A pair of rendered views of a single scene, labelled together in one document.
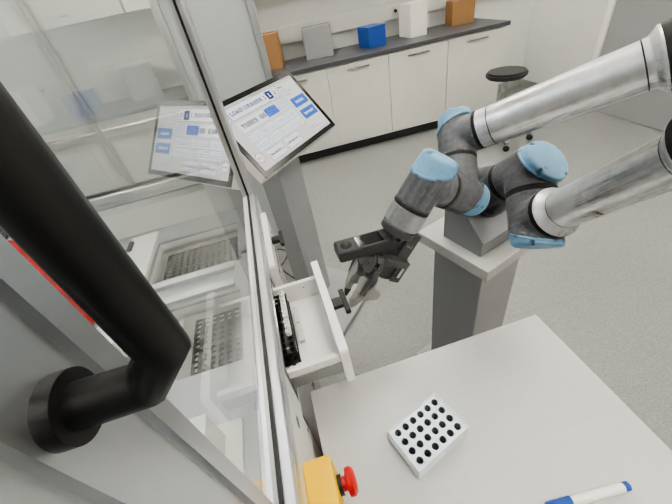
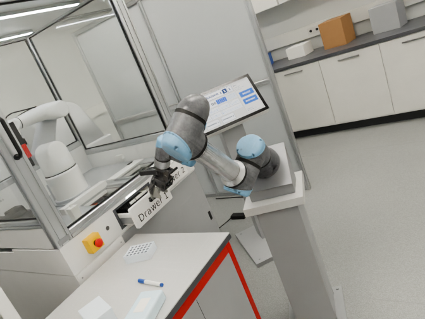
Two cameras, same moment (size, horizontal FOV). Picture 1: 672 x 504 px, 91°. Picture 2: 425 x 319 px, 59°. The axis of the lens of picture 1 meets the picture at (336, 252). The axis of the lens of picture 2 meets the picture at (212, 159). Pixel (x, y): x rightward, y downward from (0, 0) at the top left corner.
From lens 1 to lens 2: 1.58 m
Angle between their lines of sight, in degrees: 45
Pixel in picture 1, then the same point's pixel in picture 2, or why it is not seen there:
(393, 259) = (158, 179)
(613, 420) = (189, 271)
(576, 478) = (156, 279)
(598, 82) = not seen: hidden behind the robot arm
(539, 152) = (243, 140)
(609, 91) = not seen: hidden behind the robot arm
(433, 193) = (158, 152)
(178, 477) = (28, 175)
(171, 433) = (30, 171)
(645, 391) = not seen: outside the picture
